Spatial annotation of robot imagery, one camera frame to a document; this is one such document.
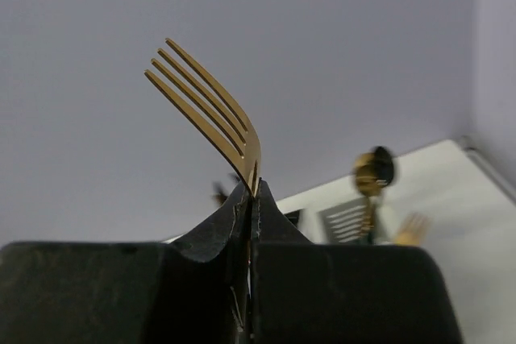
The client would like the gold spoon green handle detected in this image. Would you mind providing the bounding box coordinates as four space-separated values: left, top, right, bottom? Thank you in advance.
353 152 382 243

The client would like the black spoon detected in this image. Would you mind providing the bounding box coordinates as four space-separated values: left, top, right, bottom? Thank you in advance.
372 146 396 186

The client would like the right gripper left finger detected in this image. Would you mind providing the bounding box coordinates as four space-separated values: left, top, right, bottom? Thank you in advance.
1 184 251 343

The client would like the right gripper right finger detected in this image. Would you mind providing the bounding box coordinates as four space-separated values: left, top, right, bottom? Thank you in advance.
251 181 463 343

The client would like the gold fork green handle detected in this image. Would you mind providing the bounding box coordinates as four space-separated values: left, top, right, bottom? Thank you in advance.
144 38 261 197

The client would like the white utensil container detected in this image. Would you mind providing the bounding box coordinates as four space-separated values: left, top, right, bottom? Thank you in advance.
298 194 408 247

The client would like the white fork green handle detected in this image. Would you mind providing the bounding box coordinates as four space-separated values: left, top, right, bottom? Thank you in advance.
393 213 430 247

